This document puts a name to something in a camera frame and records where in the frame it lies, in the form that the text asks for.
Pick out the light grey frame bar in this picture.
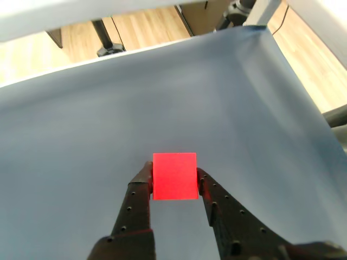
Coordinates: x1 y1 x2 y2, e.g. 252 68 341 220
286 0 347 70
0 0 207 43

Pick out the dark furniture piece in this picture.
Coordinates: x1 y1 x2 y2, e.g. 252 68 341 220
45 28 63 49

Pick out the black stand pole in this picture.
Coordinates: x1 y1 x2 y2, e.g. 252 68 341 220
91 17 127 57

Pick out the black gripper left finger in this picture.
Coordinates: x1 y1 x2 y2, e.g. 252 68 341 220
86 161 156 260

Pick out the red cube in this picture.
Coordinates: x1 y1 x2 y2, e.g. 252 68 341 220
152 152 199 201

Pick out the dark grey table mat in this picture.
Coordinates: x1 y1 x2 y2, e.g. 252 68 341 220
0 24 347 260

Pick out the thin black floor cable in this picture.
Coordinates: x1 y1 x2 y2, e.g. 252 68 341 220
110 16 125 46

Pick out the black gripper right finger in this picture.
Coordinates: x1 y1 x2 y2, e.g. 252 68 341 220
195 167 296 260

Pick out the brown cabinet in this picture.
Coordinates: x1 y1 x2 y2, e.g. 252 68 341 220
175 0 231 37

